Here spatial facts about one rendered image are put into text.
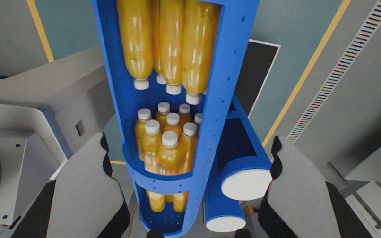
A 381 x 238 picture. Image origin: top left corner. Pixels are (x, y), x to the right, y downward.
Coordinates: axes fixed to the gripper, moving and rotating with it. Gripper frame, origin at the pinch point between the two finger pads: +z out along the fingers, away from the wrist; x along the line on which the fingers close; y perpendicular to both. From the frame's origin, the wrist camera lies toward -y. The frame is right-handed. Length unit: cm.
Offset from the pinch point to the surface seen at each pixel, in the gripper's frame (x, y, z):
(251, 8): 8.2, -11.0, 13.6
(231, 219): 32, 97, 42
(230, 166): 22, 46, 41
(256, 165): 32, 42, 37
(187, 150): 0.4, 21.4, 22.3
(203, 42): 2.3, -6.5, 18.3
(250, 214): 138, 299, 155
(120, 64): -16.5, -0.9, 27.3
